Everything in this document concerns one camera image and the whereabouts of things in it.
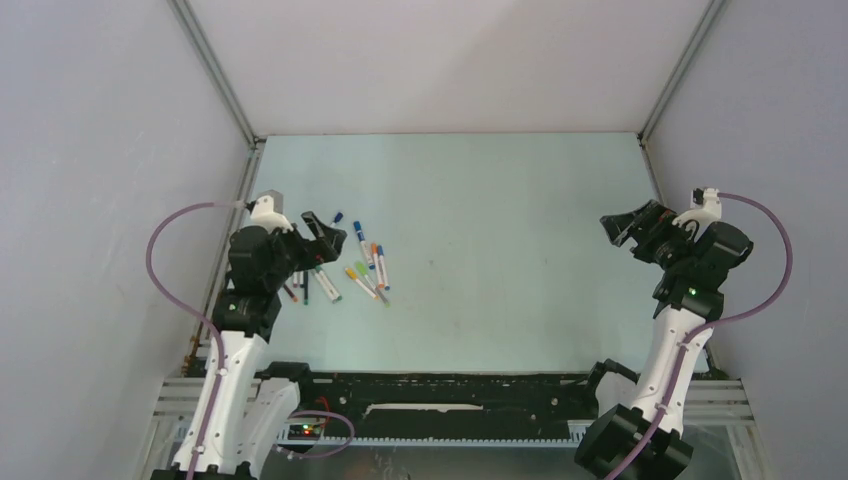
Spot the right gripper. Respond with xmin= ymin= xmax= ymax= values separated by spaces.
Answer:
xmin=600 ymin=200 xmax=698 ymax=273

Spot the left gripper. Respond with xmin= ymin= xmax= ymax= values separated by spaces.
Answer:
xmin=264 ymin=211 xmax=345 ymax=291

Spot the yellow pen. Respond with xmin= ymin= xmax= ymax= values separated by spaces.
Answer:
xmin=344 ymin=267 xmax=379 ymax=300

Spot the light green pen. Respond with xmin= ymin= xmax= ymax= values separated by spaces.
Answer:
xmin=355 ymin=261 xmax=390 ymax=307

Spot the large blue marker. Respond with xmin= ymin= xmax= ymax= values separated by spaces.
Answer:
xmin=353 ymin=221 xmax=375 ymax=270

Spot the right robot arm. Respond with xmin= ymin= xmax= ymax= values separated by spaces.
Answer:
xmin=575 ymin=195 xmax=753 ymax=479

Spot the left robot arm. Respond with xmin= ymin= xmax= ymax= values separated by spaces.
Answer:
xmin=151 ymin=211 xmax=347 ymax=479

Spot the red pen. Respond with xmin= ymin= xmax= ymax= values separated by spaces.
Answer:
xmin=282 ymin=284 xmax=299 ymax=303

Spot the green cap marker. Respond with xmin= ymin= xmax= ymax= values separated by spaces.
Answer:
xmin=313 ymin=266 xmax=342 ymax=304

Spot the orange cap marker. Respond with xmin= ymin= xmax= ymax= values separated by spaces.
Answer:
xmin=371 ymin=243 xmax=383 ymax=289

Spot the left controller board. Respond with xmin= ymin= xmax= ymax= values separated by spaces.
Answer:
xmin=286 ymin=424 xmax=323 ymax=442

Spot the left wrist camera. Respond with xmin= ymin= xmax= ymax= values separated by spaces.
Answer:
xmin=250 ymin=190 xmax=294 ymax=233

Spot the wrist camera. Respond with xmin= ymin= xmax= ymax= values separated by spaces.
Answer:
xmin=250 ymin=190 xmax=294 ymax=233
xmin=672 ymin=188 xmax=722 ymax=230

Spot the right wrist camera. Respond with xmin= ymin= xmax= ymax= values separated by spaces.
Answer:
xmin=672 ymin=188 xmax=722 ymax=230

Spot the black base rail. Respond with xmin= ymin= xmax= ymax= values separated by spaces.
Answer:
xmin=297 ymin=372 xmax=611 ymax=439

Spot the white cable duct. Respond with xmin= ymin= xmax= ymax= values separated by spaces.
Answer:
xmin=275 ymin=421 xmax=589 ymax=448

